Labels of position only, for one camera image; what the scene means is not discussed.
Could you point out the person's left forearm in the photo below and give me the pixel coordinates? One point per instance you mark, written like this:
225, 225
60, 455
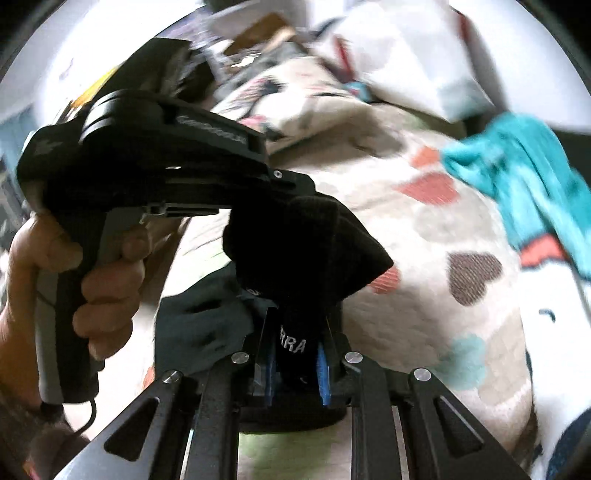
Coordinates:
18, 369

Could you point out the white printed blanket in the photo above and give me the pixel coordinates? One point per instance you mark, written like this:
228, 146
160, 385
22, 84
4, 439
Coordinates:
558, 350

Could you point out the person's left hand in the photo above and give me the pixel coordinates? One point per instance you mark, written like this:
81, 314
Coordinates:
113, 300

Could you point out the black sock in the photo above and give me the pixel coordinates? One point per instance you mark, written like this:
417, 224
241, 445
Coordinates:
314, 240

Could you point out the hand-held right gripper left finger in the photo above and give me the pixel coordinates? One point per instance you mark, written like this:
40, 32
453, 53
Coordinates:
271, 369

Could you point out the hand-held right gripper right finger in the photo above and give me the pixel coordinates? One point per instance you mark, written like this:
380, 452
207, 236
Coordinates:
324, 374

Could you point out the brown cardboard box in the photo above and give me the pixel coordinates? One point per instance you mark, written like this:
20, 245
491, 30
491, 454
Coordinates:
263, 30

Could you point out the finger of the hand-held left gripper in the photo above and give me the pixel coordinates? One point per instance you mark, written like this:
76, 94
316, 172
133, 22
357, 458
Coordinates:
291, 184

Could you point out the cream heart print blanket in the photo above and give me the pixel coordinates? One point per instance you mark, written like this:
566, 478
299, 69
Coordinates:
415, 277

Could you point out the white cloth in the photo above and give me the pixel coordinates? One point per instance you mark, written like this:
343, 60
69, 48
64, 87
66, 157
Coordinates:
415, 46

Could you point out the teal cloth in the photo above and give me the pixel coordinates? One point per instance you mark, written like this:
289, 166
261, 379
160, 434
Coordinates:
521, 170

